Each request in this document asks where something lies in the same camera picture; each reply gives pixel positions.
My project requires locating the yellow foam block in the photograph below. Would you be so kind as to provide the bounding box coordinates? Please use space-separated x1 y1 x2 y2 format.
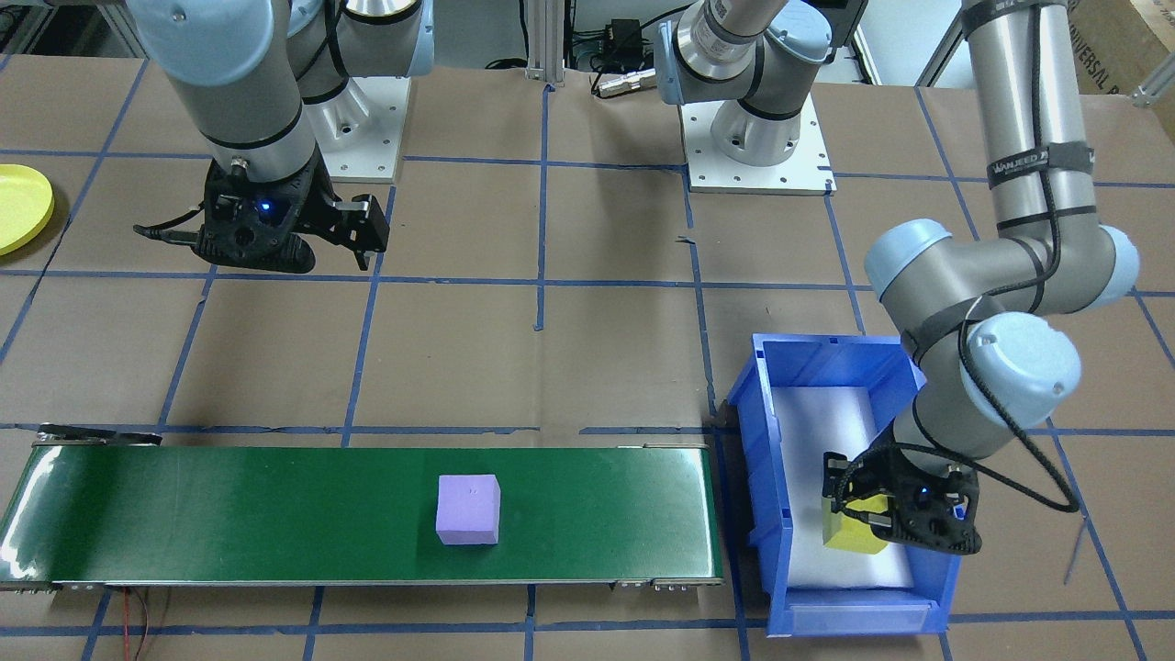
823 496 891 555

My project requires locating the purple foam block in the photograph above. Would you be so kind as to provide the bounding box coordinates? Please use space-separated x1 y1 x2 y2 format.
434 474 502 546

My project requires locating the yellow plate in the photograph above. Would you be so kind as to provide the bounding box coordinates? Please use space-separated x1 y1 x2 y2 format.
0 164 54 256

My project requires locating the white foam pad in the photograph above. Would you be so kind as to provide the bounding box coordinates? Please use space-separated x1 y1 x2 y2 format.
769 386 916 589

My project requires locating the blue plastic storage bin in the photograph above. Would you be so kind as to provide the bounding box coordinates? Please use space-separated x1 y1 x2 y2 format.
725 332 969 637

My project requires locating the green conveyor belt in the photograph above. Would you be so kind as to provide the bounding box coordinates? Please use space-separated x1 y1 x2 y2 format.
0 424 726 593

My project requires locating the black power adapter box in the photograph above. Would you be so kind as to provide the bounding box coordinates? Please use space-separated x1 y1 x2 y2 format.
601 18 643 58

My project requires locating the brown cardboard box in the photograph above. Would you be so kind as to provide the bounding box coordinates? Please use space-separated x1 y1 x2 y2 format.
1069 0 1175 97

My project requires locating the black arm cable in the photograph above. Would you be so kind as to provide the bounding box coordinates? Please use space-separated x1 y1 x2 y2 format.
133 0 354 247
831 0 1082 552

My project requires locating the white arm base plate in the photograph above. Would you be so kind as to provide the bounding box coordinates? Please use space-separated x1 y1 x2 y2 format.
679 92 836 196
317 76 411 182

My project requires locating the silver cable connector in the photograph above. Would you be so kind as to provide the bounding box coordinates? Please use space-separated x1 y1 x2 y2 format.
592 72 660 98

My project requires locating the black velcro cable strap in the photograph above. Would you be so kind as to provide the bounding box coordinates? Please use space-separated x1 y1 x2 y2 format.
987 142 1095 189

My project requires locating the red conveyor wire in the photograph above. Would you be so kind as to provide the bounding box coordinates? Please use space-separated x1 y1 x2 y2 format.
124 588 152 661

